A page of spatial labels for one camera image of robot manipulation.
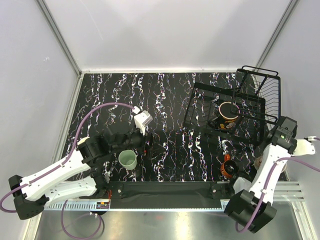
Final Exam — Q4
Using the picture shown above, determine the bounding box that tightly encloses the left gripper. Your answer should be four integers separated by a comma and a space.
111, 124, 166, 160

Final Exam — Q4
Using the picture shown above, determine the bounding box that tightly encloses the black skull mug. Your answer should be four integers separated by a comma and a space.
208, 101, 240, 131

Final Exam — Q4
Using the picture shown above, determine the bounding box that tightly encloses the orange black mug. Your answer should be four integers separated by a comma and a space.
220, 154, 239, 179

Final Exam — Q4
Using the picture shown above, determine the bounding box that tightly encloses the beige printed mug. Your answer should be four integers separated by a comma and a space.
253, 155, 287, 173

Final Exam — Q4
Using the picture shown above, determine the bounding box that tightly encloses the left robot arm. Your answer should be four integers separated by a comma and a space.
8, 130, 154, 220

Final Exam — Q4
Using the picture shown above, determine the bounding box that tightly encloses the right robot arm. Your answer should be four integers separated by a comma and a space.
224, 116, 298, 233

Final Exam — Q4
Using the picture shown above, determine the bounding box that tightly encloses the green cup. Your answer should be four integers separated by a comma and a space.
118, 149, 137, 171

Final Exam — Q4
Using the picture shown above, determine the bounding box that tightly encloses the cream cup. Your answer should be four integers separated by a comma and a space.
77, 136, 90, 146

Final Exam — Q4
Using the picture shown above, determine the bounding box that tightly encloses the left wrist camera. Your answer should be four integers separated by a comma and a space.
132, 106, 153, 136

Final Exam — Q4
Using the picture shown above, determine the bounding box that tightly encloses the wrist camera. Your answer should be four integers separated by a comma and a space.
293, 136, 318, 156
132, 106, 153, 136

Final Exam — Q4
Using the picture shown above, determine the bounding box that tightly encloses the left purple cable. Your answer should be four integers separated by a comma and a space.
0, 102, 137, 238

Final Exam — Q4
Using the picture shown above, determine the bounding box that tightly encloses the purple cable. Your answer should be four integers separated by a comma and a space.
235, 136, 320, 234
0, 102, 137, 238

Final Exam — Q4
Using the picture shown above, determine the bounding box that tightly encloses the slotted cable duct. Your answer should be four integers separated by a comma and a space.
41, 199, 232, 213

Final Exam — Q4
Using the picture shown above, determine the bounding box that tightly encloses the black wire dish rack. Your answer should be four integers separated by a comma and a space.
183, 65, 281, 146

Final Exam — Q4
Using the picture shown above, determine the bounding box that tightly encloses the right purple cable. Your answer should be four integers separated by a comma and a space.
235, 136, 320, 234

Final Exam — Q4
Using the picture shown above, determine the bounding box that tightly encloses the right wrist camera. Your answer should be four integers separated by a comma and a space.
293, 136, 318, 156

